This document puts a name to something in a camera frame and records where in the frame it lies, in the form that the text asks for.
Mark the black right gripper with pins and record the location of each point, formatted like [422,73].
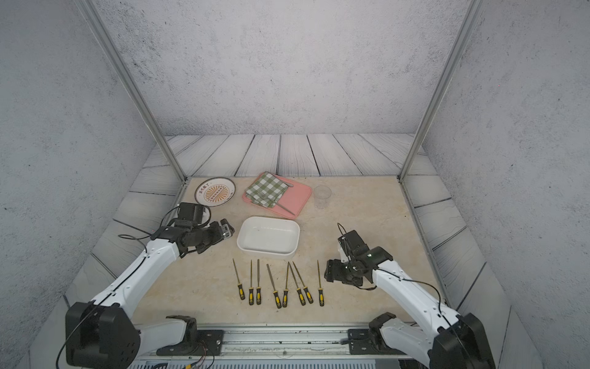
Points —
[333,267]

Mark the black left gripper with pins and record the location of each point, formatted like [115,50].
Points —
[218,236]

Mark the yellow black file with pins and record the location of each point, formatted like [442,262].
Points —
[258,288]
[298,289]
[251,288]
[305,288]
[286,287]
[276,297]
[320,288]
[240,285]

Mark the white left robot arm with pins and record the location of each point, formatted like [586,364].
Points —
[100,333]

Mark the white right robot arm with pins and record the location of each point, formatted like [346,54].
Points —
[440,338]

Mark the white rectangular storage box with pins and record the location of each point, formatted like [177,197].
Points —
[269,237]

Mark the round patterned plate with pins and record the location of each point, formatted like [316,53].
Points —
[215,192]

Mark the green checkered cloth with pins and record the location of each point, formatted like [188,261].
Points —
[267,190]

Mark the clear plastic cup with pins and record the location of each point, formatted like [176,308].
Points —
[322,195]

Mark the pink plastic tray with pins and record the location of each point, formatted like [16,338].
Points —
[294,199]

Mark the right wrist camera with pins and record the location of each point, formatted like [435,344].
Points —
[351,246]

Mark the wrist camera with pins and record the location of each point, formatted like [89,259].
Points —
[227,231]
[351,246]

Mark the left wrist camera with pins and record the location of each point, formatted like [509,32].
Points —
[227,231]

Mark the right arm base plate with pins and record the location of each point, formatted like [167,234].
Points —
[364,342]

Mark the metal base rail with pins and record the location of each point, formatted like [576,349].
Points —
[281,346]

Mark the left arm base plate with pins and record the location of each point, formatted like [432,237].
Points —
[203,343]

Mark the left aluminium frame post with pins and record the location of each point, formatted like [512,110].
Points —
[102,36]

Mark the aluminium frame post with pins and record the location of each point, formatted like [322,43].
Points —
[452,62]
[102,36]

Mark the right aluminium frame post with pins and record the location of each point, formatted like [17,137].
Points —
[452,62]

